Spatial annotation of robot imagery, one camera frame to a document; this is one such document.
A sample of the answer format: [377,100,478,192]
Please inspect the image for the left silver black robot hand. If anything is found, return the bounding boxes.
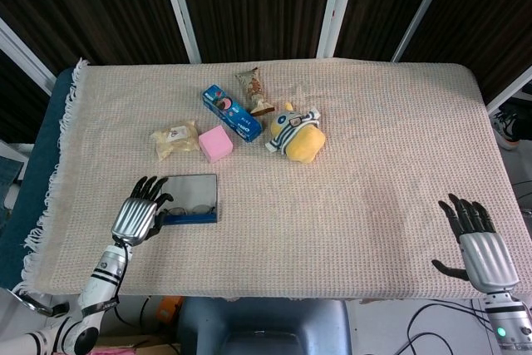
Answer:
[110,175,175,247]

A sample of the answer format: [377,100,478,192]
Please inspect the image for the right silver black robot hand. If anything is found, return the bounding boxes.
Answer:
[431,193,521,293]

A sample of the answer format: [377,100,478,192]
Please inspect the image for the blue glasses case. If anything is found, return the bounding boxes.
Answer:
[159,173,219,226]

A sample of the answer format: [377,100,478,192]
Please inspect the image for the wire-frame eyeglasses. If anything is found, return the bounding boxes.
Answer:
[168,204,215,217]

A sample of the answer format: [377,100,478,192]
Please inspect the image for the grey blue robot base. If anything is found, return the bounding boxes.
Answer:
[176,296,352,355]

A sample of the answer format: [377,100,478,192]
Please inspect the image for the yellow plush toy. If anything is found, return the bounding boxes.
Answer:
[264,101,326,164]

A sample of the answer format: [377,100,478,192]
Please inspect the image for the pale yellow snack bag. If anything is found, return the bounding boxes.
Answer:
[149,120,201,161]

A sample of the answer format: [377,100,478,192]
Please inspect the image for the orange object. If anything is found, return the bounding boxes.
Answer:
[155,295,184,323]

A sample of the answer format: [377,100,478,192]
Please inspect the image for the pink cube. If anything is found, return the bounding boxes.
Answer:
[198,125,233,164]

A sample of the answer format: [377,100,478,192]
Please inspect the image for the black white sneaker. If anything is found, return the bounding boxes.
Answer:
[492,109,532,150]

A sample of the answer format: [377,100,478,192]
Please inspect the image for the metal clamp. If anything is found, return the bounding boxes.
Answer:
[12,286,70,318]

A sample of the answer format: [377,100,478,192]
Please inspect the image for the cardboard box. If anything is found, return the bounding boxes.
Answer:
[89,336,182,355]

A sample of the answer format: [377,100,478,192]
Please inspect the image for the blue Oreo cookie box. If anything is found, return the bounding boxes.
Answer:
[201,83,264,143]

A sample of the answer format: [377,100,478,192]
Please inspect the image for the beige woven fringed tablecloth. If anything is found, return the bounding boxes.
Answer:
[18,57,525,304]

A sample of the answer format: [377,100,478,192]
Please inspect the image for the brown snack bar wrapper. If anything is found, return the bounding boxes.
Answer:
[234,68,276,117]

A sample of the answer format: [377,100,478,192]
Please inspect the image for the black looped cable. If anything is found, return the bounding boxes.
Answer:
[405,300,495,355]

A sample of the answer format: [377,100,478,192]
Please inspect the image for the white partition frame post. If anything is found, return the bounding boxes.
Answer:
[156,0,203,64]
[390,0,458,63]
[315,0,361,60]
[0,17,57,90]
[485,76,532,116]

